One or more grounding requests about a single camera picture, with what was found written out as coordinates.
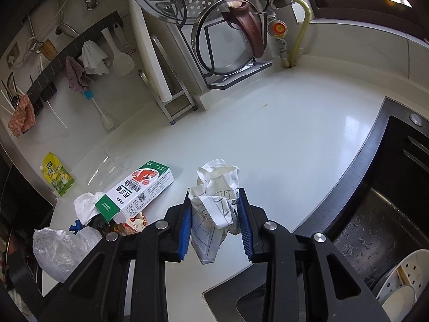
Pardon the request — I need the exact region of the white paper ball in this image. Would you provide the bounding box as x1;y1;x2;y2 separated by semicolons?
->
188;159;241;265

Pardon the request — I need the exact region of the red snack wrapper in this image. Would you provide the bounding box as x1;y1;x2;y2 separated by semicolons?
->
116;212;148;236

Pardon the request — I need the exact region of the green white carton box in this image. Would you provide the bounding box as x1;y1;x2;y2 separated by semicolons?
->
95;161;174;224

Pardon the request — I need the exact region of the clear plastic bag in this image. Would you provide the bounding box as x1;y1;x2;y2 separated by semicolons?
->
33;227;102;283

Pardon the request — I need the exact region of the clear plastic cup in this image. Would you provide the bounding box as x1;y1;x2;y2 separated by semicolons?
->
86;151;125;191

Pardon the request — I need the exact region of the white tissue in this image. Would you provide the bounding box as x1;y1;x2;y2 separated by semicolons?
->
73;191;105;225

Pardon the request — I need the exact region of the black kitchen sink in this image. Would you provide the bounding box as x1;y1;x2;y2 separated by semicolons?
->
204;98;428;321

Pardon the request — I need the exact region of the steel cutting board rack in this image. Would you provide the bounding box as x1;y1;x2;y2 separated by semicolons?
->
137;35;198;126

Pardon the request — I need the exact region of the black lid rack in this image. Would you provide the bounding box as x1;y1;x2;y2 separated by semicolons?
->
177;0;270;89

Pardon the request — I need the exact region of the blue white bottle brush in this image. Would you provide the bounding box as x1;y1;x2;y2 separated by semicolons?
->
83;89;114;130

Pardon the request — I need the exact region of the yellow green sauce pouch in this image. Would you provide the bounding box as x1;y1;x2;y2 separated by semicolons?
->
41;152;75;196

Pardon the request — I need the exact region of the glass pot lid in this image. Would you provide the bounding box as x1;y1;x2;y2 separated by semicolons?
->
191;0;266;77

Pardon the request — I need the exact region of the white rice paddle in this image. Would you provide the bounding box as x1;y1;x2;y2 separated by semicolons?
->
101;28;135;77

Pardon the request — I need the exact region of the white perforated plate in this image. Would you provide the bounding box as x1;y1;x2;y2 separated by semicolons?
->
373;249;428;321

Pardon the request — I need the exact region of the gas valve orange dial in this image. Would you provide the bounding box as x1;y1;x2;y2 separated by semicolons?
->
267;0;291;68

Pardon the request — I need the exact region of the mauve hanging cloth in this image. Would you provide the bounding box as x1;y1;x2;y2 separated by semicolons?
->
65;56;90;93

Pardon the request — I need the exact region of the white cutting board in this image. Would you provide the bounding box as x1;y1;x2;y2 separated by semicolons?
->
128;0;172;103

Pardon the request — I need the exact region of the white hanging cloth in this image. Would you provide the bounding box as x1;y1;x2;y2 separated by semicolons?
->
79;40;109;76

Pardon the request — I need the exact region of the pink orange cloth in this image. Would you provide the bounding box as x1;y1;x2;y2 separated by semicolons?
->
8;94;36;138

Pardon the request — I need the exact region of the yellow gas hose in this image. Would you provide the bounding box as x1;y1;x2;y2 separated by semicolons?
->
283;0;313;68

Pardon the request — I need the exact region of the black wall hook rail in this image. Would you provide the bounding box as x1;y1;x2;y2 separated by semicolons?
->
27;11;124;116

